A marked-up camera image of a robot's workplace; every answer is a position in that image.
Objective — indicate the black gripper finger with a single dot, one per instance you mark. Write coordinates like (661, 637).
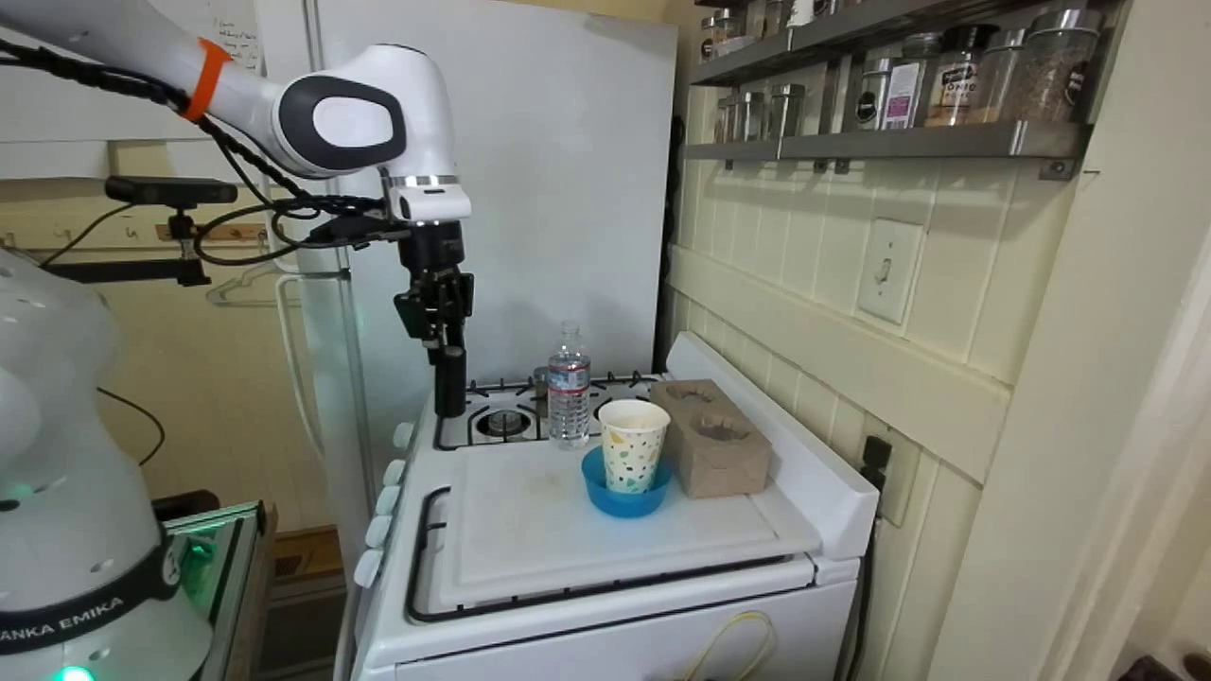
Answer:
(451, 348)

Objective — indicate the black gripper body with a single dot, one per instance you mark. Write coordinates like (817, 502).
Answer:
(435, 283)

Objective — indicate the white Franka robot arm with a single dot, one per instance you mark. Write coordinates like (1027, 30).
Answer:
(430, 113)

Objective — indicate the dotted paper cup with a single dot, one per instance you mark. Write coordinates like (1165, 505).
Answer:
(628, 446)

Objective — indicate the white stove knob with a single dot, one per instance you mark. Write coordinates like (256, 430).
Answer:
(368, 568)
(396, 474)
(376, 529)
(402, 436)
(386, 502)

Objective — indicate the clear plastic water bottle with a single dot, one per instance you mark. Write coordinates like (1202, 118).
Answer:
(570, 398)

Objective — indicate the white refrigerator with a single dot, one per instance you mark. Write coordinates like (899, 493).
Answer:
(570, 191)

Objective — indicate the white cutting board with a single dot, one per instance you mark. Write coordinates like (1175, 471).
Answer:
(543, 529)

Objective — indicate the blue plastic bowl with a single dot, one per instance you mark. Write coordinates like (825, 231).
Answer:
(623, 505)

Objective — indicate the robot stand cart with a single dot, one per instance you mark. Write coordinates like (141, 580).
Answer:
(227, 568)

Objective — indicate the white gas stove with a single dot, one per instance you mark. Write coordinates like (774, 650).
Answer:
(590, 628)

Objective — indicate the metal spice rack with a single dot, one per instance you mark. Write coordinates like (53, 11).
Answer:
(883, 146)

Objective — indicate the glass spice jar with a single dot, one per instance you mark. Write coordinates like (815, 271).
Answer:
(869, 94)
(1056, 70)
(962, 82)

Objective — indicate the white labelled spice jar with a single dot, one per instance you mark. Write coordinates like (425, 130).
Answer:
(906, 94)

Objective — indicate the black camera on stand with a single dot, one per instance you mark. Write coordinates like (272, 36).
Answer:
(173, 193)

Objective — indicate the wall outlet with black plug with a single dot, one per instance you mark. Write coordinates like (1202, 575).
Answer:
(878, 463)

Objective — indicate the cream light switch plate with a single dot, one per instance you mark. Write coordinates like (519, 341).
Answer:
(885, 271)

